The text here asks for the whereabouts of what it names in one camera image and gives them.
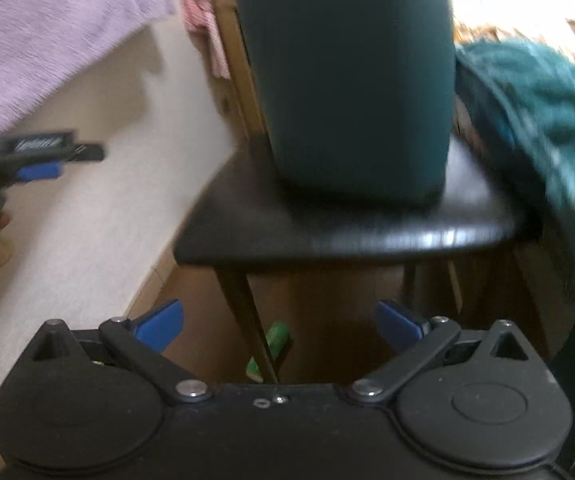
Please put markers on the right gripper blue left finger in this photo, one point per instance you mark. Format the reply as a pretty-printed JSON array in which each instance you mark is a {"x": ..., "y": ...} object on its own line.
[{"x": 160, "y": 326}]

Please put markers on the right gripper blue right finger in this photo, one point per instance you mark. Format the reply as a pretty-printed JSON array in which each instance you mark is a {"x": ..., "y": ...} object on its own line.
[{"x": 400, "y": 327}]

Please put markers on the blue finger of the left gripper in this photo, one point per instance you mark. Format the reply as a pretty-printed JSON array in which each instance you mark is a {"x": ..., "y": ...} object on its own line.
[{"x": 39, "y": 172}]

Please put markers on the dark teal trash bin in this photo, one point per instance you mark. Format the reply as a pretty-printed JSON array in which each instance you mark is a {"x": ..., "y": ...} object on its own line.
[{"x": 357, "y": 95}]

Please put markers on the green paper cup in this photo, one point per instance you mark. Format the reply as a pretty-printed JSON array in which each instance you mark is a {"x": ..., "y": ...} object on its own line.
[{"x": 278, "y": 339}]

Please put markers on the wooden chair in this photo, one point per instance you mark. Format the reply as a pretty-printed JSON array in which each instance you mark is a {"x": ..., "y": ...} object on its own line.
[{"x": 248, "y": 222}]

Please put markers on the pink hanging robe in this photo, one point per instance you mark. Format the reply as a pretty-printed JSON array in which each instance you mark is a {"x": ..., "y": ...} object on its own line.
[{"x": 200, "y": 18}]

